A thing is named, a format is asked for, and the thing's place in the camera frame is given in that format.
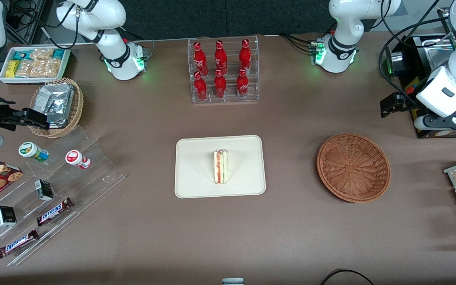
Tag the stainless steel pan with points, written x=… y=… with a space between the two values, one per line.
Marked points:
x=437 y=55

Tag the red emergency stop button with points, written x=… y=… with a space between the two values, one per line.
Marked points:
x=411 y=90

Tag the clear acrylic bottle rack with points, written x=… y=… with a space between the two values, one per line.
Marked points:
x=231 y=99

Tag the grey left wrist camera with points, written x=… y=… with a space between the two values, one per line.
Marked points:
x=441 y=123

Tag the triangle sandwich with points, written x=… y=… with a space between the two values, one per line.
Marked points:
x=220 y=166

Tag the left arm gripper black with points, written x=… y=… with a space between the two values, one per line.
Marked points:
x=405 y=100

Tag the clear nut snack bag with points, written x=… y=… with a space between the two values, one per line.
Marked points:
x=26 y=68
x=49 y=67
x=42 y=54

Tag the cream plastic serving tray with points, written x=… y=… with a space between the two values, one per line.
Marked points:
x=196 y=166

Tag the brown wicker basket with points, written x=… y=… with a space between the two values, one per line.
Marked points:
x=352 y=168

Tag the light tan wicker basket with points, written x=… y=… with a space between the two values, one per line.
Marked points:
x=76 y=107

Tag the white rectangular snack tray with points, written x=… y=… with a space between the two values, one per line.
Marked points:
x=3 y=77

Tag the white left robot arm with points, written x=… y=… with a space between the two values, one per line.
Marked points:
x=342 y=23

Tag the red cola bottle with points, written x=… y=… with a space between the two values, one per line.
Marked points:
x=242 y=84
x=200 y=59
x=220 y=57
x=220 y=85
x=245 y=55
x=200 y=88

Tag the clear acrylic step display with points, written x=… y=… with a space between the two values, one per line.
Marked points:
x=93 y=178

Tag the black equipment box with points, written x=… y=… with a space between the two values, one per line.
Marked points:
x=414 y=51

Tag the Snickers chocolate bar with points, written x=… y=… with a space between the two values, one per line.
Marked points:
x=54 y=211
x=17 y=244

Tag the teal snack packet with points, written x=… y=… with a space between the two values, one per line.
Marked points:
x=21 y=55
x=58 y=53

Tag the yellow snack packet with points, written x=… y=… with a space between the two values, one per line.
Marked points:
x=12 y=69

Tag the silver foil tray stack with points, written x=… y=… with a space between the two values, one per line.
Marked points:
x=56 y=103

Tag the red lid snack cup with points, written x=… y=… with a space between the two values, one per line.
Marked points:
x=74 y=157

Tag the small grey object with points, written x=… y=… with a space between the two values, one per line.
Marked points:
x=232 y=281

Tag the green lid snack cup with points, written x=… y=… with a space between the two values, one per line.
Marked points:
x=30 y=150

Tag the small black carton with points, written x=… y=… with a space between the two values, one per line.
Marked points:
x=44 y=190
x=5 y=216

